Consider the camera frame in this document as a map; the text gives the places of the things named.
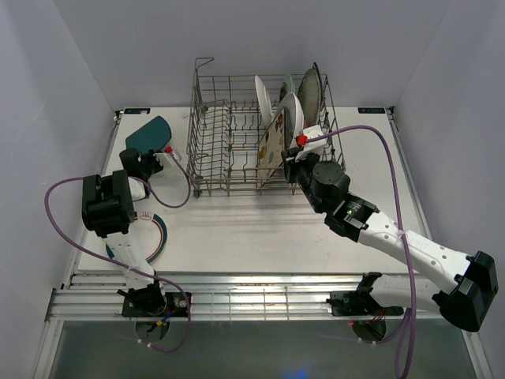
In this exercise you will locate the grey wire dish rack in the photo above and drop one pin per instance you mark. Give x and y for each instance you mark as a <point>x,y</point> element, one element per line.
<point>225,129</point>

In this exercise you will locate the white oval platter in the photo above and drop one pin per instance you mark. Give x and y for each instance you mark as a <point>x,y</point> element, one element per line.
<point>293,119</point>

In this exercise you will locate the left logo sticker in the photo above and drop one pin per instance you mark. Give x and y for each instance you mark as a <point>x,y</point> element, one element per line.
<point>137,110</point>

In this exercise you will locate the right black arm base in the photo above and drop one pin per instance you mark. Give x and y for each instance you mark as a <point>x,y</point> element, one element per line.
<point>352,303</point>

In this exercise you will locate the cream square flower plate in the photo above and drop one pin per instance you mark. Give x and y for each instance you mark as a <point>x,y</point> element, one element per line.
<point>270,147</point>

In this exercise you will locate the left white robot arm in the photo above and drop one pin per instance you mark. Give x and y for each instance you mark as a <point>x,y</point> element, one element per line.
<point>108,210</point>

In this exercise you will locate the black square floral plate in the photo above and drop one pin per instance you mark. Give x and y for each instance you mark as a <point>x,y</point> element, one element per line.
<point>321,88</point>

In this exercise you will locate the round plate red teal rim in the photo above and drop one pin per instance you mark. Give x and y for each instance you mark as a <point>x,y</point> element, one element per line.
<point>145,239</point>

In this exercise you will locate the mint green flower plate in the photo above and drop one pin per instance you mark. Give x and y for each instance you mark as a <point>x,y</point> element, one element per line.
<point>287,86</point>

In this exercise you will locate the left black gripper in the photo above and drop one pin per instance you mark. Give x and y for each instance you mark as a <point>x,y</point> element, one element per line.
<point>150,155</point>

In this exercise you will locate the speckled beige round plate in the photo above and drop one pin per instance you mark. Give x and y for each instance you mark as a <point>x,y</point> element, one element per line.
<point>309,96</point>

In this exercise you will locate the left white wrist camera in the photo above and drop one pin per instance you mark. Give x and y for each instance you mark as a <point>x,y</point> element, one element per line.
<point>168,157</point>

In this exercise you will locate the right logo sticker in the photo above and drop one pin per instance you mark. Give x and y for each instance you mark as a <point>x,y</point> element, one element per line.
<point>371,110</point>

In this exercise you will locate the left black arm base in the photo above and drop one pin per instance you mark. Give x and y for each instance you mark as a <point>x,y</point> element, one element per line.
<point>175,305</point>

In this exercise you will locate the logo sticker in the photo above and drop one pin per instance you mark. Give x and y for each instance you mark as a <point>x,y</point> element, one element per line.
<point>137,110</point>
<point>371,110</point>

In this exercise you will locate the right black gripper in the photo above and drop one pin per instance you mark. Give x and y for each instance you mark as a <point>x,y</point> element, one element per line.
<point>292,165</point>

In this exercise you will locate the teal square plate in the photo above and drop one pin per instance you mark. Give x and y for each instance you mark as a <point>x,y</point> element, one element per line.
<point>155,135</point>

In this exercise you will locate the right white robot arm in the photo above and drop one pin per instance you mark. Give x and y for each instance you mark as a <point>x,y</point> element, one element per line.
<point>458,286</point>

